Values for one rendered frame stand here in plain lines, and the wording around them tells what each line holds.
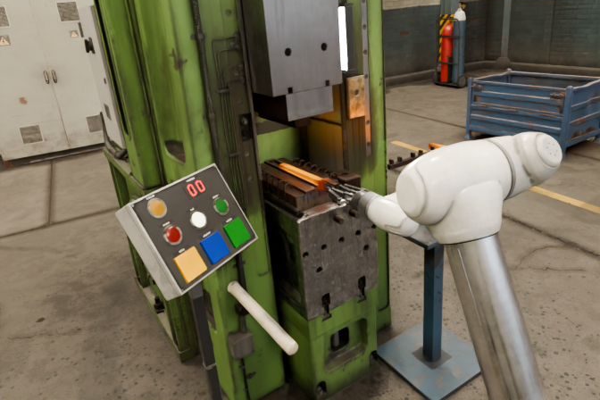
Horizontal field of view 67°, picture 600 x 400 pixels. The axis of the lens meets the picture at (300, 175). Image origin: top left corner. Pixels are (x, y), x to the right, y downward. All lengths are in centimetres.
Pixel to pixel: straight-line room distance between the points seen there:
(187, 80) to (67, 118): 532
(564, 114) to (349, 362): 362
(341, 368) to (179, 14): 158
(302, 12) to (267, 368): 150
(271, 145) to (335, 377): 108
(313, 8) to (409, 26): 806
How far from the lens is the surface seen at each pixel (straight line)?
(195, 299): 154
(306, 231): 169
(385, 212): 143
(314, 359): 204
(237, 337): 197
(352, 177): 184
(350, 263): 190
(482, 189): 87
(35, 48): 676
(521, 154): 94
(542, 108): 523
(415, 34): 976
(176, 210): 133
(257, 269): 190
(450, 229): 86
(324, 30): 165
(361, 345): 224
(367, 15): 196
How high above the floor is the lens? 164
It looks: 20 degrees down
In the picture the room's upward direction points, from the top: 5 degrees counter-clockwise
